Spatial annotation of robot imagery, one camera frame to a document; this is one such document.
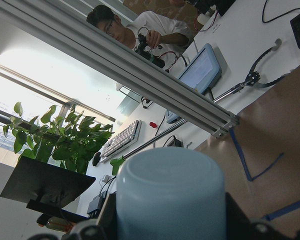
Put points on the aluminium frame post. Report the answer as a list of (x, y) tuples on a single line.
[(50, 22)]

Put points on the red small object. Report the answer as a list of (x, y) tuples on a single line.
[(153, 125)]

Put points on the green potted plant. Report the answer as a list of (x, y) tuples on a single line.
[(71, 140)]

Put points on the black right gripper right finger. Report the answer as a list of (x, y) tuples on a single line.
[(237, 223)]

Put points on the black monitor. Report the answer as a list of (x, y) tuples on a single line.
[(45, 183)]

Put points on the light blue cup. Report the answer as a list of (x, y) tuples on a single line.
[(170, 193)]

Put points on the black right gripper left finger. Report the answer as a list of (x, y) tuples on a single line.
[(107, 218)]

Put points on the person in white shirt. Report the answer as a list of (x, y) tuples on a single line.
[(162, 34)]

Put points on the blue teach pendant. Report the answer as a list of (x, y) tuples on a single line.
[(203, 71)]

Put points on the white keyboard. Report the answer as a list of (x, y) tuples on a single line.
[(121, 141)]

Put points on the black computer mouse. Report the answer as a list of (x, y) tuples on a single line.
[(96, 158)]

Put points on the black power adapter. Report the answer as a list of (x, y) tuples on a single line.
[(172, 141)]

